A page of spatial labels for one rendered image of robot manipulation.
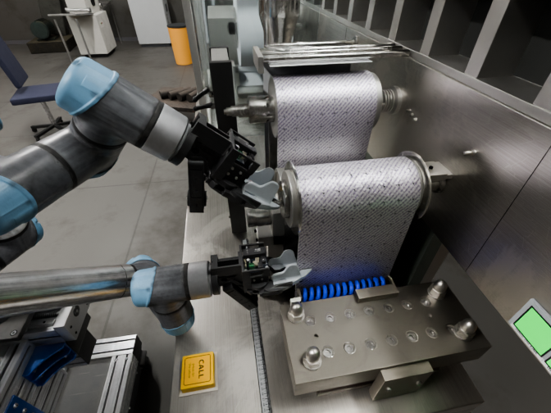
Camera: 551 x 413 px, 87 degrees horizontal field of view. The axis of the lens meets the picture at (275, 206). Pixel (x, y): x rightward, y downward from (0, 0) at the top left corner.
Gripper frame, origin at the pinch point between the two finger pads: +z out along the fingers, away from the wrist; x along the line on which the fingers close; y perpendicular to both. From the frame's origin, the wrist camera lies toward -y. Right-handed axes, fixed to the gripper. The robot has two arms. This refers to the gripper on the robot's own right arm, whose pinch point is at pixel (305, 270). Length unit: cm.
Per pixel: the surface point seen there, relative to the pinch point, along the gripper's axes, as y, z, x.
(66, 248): -109, -139, 128
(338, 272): -2.2, 7.9, -0.3
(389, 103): 24.8, 27.5, 28.4
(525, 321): 9.1, 29.4, -22.2
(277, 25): 36, 7, 72
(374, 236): 8.6, 14.1, -0.3
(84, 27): -53, -270, 690
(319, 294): -5.1, 2.8, -3.3
